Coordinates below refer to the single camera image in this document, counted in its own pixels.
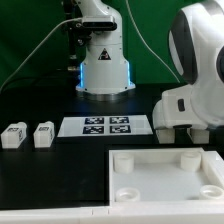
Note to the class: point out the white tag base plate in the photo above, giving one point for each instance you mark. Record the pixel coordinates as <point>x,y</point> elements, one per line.
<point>105,126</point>

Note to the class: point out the white square tabletop tray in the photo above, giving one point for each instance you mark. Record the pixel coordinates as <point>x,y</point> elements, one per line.
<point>174,174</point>

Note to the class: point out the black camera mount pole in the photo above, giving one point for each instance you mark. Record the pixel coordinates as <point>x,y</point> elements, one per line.
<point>77,37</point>

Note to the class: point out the white front fence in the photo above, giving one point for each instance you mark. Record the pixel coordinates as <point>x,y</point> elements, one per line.
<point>189,212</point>

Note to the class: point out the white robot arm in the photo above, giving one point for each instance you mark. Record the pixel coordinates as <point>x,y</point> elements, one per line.
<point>196,44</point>

